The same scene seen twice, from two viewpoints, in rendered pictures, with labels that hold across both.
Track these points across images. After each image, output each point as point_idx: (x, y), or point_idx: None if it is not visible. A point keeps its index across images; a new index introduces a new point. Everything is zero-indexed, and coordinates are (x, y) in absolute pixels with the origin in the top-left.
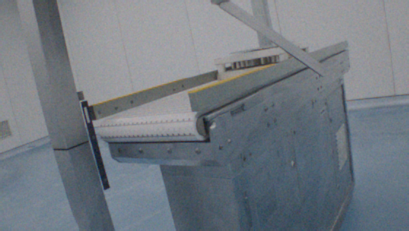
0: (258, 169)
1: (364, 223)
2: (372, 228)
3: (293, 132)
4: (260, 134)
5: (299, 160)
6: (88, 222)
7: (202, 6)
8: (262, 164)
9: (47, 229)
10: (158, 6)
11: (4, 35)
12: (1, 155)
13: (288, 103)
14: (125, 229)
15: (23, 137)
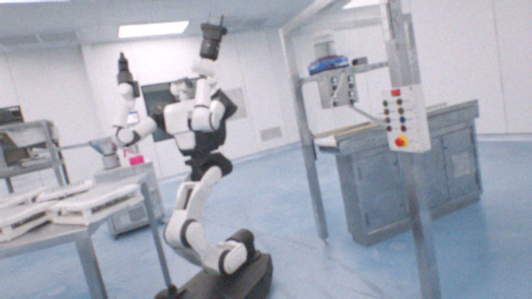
0: (368, 161)
1: (470, 213)
2: (472, 216)
3: (397, 150)
4: (363, 149)
5: (401, 163)
6: (309, 168)
7: (430, 47)
8: (371, 160)
9: (298, 190)
10: None
11: (280, 67)
12: (274, 149)
13: (385, 138)
14: (337, 194)
15: (289, 138)
